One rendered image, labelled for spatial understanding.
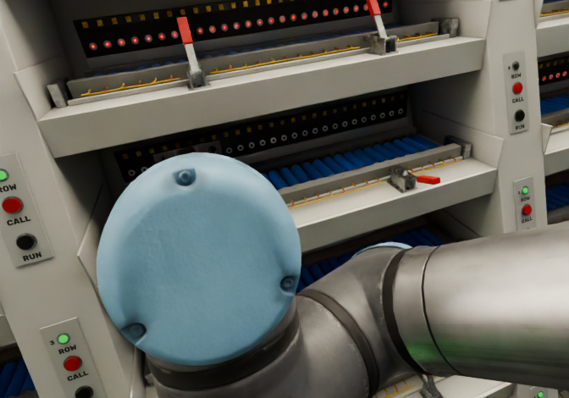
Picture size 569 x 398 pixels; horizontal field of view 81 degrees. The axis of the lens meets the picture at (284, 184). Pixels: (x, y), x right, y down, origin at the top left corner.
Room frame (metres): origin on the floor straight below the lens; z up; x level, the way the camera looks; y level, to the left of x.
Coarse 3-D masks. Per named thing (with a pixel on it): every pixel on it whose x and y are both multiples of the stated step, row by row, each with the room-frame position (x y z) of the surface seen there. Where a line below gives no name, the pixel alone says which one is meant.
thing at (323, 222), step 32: (384, 128) 0.66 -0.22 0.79; (448, 128) 0.61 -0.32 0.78; (256, 160) 0.60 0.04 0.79; (480, 160) 0.54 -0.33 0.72; (352, 192) 0.50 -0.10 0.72; (384, 192) 0.49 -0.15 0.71; (416, 192) 0.48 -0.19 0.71; (448, 192) 0.50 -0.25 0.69; (480, 192) 0.52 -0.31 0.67; (96, 224) 0.44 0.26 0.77; (320, 224) 0.45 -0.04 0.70; (352, 224) 0.46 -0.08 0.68; (384, 224) 0.48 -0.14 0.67; (96, 256) 0.41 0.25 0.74; (96, 288) 0.38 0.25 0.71
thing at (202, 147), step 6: (204, 144) 0.30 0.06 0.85; (210, 144) 0.36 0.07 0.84; (216, 144) 0.36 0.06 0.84; (174, 150) 0.30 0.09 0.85; (180, 150) 0.30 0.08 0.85; (186, 150) 0.30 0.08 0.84; (192, 150) 0.30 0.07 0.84; (198, 150) 0.30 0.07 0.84; (204, 150) 0.30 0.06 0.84; (210, 150) 0.36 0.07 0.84; (216, 150) 0.41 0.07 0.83; (156, 156) 0.35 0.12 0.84; (162, 156) 0.35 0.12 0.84; (168, 156) 0.30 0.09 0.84; (174, 156) 0.30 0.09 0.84; (156, 162) 0.35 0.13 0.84
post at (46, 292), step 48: (0, 0) 0.39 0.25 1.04; (48, 0) 0.57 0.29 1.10; (0, 48) 0.37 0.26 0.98; (48, 48) 0.49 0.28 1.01; (0, 96) 0.37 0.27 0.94; (0, 144) 0.37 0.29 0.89; (48, 192) 0.37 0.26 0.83; (96, 192) 0.50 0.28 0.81; (0, 240) 0.36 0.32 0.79; (0, 288) 0.36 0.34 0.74; (48, 288) 0.37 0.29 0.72; (96, 336) 0.37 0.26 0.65; (48, 384) 0.36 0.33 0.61
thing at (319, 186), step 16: (400, 160) 0.53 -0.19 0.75; (416, 160) 0.53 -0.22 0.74; (432, 160) 0.54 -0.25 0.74; (336, 176) 0.51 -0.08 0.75; (352, 176) 0.51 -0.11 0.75; (368, 176) 0.52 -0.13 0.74; (384, 176) 0.52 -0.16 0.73; (288, 192) 0.48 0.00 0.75; (304, 192) 0.49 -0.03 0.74; (320, 192) 0.50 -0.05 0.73
